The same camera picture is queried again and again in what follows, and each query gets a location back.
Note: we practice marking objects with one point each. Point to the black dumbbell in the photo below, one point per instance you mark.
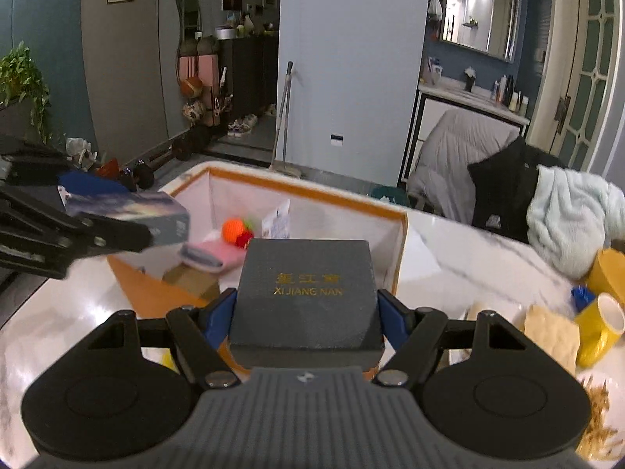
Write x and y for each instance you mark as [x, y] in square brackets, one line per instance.
[188, 144]

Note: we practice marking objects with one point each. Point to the yellow mug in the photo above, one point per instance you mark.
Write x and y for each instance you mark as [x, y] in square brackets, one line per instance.
[600, 327]
[608, 268]

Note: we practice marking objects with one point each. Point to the black jacket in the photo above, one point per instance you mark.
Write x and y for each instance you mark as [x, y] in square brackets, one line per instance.
[508, 190]

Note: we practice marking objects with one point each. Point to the white vanity counter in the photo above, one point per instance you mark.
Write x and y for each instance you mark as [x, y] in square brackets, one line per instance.
[464, 100]

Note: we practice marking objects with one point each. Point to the bottles on counter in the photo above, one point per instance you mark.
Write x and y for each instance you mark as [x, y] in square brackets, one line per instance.
[508, 93]

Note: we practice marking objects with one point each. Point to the basketball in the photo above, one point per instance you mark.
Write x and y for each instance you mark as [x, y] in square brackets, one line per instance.
[191, 87]

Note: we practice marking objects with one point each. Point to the small blue object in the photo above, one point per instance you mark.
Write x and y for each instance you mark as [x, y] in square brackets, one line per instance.
[583, 298]

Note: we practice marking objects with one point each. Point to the plate of fries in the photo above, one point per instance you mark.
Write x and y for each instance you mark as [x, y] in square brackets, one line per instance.
[603, 415]

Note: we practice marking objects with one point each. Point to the grey pouch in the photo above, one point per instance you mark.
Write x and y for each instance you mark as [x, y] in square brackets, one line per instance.
[200, 256]

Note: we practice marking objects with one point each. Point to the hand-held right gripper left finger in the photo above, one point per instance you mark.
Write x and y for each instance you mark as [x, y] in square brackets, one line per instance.
[217, 315]

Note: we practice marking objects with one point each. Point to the orange cardboard box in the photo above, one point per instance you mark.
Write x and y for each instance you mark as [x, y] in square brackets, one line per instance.
[342, 220]

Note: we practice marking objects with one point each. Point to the crumpled plastic bag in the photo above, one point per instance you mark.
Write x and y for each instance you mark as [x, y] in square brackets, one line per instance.
[79, 149]

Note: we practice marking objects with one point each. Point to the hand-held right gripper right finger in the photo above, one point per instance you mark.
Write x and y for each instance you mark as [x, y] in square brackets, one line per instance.
[393, 315]

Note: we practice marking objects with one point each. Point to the cream cloth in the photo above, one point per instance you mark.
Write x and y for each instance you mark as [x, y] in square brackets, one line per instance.
[551, 334]

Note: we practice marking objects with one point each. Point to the light blue towel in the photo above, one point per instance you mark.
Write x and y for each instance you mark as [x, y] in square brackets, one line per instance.
[571, 215]

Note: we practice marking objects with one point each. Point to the brown box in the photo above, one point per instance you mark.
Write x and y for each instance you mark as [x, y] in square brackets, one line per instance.
[190, 281]

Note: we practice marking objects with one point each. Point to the red box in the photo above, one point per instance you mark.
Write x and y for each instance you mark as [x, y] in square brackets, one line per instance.
[108, 168]

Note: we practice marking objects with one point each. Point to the colourful knitted ball toy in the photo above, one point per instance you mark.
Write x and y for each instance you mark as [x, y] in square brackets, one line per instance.
[234, 230]

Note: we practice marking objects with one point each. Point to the pair of sneakers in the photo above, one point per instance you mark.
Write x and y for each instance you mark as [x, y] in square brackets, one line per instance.
[241, 125]

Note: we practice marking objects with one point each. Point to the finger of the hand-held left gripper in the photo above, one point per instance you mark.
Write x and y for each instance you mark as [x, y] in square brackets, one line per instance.
[90, 183]
[112, 238]

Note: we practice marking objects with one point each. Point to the pink bags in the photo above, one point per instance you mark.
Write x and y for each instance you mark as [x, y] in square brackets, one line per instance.
[207, 73]

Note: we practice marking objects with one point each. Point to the grey quilted coat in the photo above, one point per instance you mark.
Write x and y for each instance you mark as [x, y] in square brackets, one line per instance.
[449, 151]

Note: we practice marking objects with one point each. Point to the black cabinet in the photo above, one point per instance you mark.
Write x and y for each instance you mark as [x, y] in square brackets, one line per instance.
[249, 78]

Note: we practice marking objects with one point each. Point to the glass panel door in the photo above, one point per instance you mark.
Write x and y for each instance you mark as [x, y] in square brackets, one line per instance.
[593, 58]

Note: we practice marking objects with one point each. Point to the white lotion tube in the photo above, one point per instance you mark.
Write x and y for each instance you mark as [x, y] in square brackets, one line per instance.
[276, 222]

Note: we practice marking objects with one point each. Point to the green potted plant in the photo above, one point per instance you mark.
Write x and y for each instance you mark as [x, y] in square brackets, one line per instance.
[22, 83]

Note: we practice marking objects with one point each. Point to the illustrated card box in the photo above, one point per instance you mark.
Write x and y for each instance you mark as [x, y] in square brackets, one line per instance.
[141, 210]

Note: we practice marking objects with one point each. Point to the dark grey gift box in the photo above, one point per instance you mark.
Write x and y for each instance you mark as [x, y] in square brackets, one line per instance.
[305, 293]

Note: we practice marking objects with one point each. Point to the pink pack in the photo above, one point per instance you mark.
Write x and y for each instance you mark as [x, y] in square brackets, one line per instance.
[222, 251]

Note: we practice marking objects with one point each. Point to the wavy wall mirror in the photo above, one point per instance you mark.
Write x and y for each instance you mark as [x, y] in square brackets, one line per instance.
[188, 5]

